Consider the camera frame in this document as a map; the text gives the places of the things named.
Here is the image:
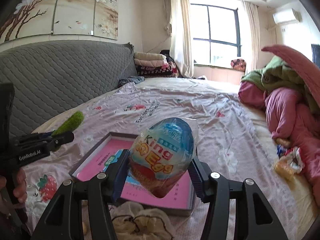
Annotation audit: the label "cream scrunchie cloth black trim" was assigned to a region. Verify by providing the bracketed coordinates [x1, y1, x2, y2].
[110, 202, 176, 240]

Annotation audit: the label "green fuzzy ring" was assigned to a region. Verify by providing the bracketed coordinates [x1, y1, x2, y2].
[51, 110, 85, 137]

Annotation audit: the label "King Egg blue wrapper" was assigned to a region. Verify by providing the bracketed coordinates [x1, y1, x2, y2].
[129, 117, 199, 198]

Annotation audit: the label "person's left hand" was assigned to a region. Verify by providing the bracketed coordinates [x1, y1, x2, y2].
[12, 168, 27, 206]

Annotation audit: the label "pink blue children's book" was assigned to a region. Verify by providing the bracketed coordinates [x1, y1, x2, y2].
[76, 139, 193, 210]

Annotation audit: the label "dark shallow cardboard box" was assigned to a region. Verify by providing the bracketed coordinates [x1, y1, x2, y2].
[69, 132, 196, 217]

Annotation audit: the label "snack wrappers beside duvet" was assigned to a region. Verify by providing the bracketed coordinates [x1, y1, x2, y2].
[273, 138, 305, 181]

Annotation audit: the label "grey quilted headboard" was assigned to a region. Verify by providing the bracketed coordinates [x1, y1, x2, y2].
[1, 40, 137, 137]

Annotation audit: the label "pink strawberry bear bedsheet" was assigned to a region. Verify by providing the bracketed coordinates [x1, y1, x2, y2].
[25, 83, 315, 239]

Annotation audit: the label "pink crumpled duvet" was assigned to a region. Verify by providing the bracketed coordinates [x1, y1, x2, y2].
[237, 81, 320, 205]

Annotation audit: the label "dark patterned cloth by headboard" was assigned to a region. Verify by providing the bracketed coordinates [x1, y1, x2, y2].
[118, 76, 145, 88]

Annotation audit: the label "stack of folded blankets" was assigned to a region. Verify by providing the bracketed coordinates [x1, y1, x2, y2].
[133, 52, 180, 78]

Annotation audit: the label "green blanket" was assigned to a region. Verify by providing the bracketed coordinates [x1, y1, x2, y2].
[241, 56, 319, 114]

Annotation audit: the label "floral bag on windowsill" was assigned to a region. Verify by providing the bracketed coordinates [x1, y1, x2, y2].
[231, 59, 246, 72]

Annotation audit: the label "pink quilted pillow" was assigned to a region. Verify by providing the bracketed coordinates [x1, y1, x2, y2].
[261, 44, 320, 106]

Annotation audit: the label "cream left curtain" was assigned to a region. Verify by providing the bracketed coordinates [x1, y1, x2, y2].
[163, 0, 194, 78]

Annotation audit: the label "cream curtain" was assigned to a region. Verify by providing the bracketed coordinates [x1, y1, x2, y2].
[242, 1, 260, 73]
[163, 0, 194, 78]

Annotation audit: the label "dark framed window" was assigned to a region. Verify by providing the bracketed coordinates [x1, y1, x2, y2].
[190, 4, 241, 68]

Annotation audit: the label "white air conditioner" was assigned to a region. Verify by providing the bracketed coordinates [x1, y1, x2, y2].
[272, 8, 301, 25]

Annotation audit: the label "cream right curtain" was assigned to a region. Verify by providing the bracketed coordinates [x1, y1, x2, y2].
[242, 1, 260, 73]

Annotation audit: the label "blossom wall painting panels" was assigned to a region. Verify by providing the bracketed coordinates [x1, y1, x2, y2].
[1, 0, 118, 43]

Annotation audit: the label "black wall television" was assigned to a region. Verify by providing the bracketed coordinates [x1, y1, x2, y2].
[311, 44, 320, 68]

